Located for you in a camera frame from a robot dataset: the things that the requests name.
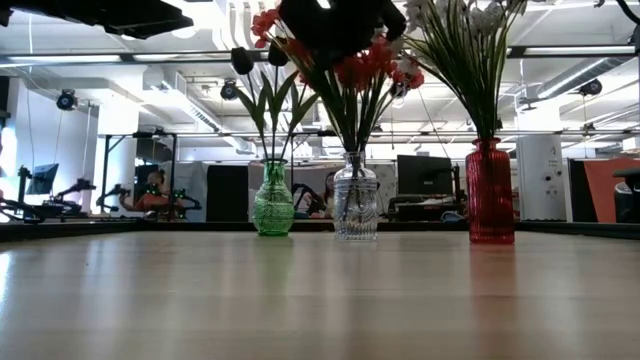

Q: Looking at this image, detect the black aluminium table frame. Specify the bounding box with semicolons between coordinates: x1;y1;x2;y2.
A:
0;219;640;239

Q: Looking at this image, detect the orange partition panel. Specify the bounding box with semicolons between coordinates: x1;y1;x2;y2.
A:
582;157;640;224

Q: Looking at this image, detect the large black monitor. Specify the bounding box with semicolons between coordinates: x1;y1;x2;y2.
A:
397;154;454;196

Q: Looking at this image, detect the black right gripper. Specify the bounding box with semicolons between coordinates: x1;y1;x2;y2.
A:
277;0;407;69

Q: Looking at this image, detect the black partition panel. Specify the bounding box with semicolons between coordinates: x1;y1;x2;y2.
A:
206;164;250;222

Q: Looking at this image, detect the red glass vase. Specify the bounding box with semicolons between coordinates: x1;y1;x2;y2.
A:
465;138;516;245

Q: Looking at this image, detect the background computer monitor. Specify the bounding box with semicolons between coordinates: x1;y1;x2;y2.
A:
27;162;60;196

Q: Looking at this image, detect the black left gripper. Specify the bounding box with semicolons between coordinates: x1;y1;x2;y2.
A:
9;0;195;40

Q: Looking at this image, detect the green glass vase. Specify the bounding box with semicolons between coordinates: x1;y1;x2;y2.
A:
251;158;296;237

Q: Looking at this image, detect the person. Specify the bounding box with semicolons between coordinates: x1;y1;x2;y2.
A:
119;169;177;214
309;172;337;219

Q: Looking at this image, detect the black office chair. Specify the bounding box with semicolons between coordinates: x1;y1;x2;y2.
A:
612;167;640;224

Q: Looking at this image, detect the white room pillar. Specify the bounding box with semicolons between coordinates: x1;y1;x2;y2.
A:
516;104;566;222

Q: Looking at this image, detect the clear glass vase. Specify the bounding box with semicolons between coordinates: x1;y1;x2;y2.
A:
333;151;379;241

